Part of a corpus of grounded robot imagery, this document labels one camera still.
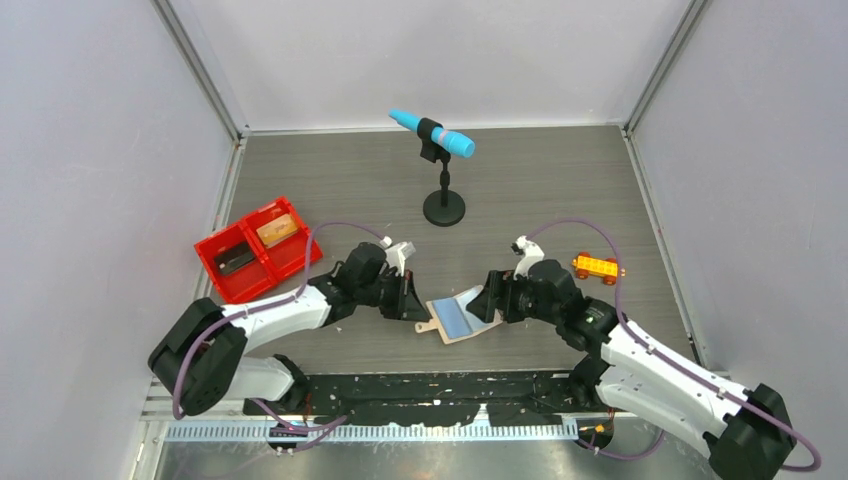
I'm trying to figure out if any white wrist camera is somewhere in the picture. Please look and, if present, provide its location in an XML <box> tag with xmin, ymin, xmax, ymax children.
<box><xmin>379</xmin><ymin>236</ymin><xmax>416</xmax><ymax>275</ymax></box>
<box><xmin>511</xmin><ymin>236</ymin><xmax>545</xmax><ymax>278</ymax></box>

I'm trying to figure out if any red two-compartment bin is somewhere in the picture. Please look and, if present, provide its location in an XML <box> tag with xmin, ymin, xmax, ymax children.
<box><xmin>194</xmin><ymin>197</ymin><xmax>323</xmax><ymax>304</ymax></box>

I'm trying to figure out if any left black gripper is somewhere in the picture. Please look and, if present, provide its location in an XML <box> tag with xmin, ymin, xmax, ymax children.
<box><xmin>356</xmin><ymin>269</ymin><xmax>429</xmax><ymax>322</ymax></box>

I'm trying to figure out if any ribbed metal front rail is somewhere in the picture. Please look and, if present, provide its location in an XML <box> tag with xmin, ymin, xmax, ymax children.
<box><xmin>164</xmin><ymin>419</ymin><xmax>579</xmax><ymax>443</ymax></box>

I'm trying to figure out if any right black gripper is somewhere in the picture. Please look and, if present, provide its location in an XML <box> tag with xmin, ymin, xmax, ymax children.
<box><xmin>465</xmin><ymin>270</ymin><xmax>561</xmax><ymax>325</ymax></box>

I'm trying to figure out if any black card case in bin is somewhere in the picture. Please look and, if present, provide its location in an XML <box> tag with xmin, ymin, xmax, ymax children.
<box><xmin>214</xmin><ymin>242</ymin><xmax>255</xmax><ymax>275</ymax></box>

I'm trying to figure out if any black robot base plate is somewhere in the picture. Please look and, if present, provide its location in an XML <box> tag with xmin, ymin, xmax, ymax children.
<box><xmin>268</xmin><ymin>370</ymin><xmax>612</xmax><ymax>427</ymax></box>

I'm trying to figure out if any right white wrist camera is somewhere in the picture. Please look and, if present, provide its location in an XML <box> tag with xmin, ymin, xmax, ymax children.
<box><xmin>511</xmin><ymin>236</ymin><xmax>545</xmax><ymax>278</ymax></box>

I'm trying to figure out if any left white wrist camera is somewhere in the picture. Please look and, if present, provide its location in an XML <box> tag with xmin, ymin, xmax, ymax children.
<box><xmin>379</xmin><ymin>236</ymin><xmax>416</xmax><ymax>275</ymax></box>

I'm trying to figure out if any black microphone stand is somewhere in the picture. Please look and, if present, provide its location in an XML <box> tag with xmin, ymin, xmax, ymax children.
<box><xmin>422</xmin><ymin>156</ymin><xmax>466</xmax><ymax>227</ymax></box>

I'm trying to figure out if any tan card case in bin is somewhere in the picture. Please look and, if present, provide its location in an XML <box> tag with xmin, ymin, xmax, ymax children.
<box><xmin>256</xmin><ymin>214</ymin><xmax>299</xmax><ymax>248</ymax></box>

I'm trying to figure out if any beige card holder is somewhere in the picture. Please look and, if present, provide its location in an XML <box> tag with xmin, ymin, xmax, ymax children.
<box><xmin>415</xmin><ymin>285</ymin><xmax>503</xmax><ymax>345</ymax></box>

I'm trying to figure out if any blue toy microphone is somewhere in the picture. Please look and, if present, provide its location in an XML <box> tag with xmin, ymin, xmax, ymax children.
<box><xmin>388</xmin><ymin>109</ymin><xmax>476</xmax><ymax>163</ymax></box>

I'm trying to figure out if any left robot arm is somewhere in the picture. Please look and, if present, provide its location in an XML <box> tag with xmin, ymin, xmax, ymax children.
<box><xmin>147</xmin><ymin>242</ymin><xmax>430</xmax><ymax>416</ymax></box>

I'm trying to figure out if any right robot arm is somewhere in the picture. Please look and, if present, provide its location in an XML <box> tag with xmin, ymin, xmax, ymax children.
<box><xmin>466</xmin><ymin>260</ymin><xmax>797</xmax><ymax>479</ymax></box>

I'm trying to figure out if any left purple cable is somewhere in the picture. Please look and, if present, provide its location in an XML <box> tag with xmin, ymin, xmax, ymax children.
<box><xmin>172</xmin><ymin>221</ymin><xmax>392</xmax><ymax>423</ymax></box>

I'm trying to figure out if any yellow toy brick car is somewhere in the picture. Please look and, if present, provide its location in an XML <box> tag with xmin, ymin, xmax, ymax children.
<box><xmin>572</xmin><ymin>252</ymin><xmax>626</xmax><ymax>286</ymax></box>

